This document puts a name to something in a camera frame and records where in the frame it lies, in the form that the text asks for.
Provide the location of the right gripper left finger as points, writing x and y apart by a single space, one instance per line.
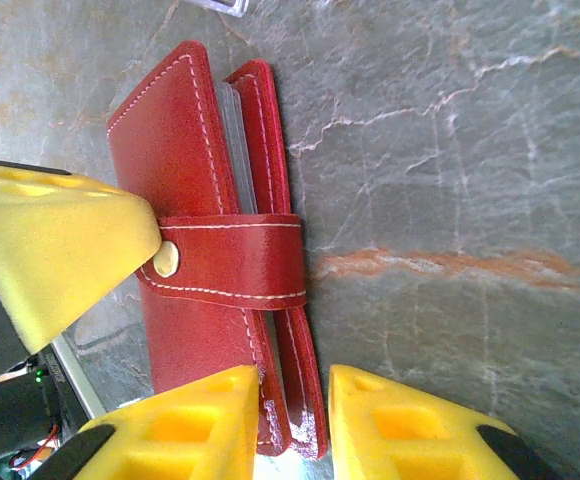
195 435

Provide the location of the clear acrylic card stand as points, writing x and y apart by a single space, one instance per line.
230 6

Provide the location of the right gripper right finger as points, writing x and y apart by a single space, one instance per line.
400 435

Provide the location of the red framed card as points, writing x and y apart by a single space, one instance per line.
185 150

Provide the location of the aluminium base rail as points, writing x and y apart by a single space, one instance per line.
75 375

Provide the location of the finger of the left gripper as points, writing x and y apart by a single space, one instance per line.
60 250

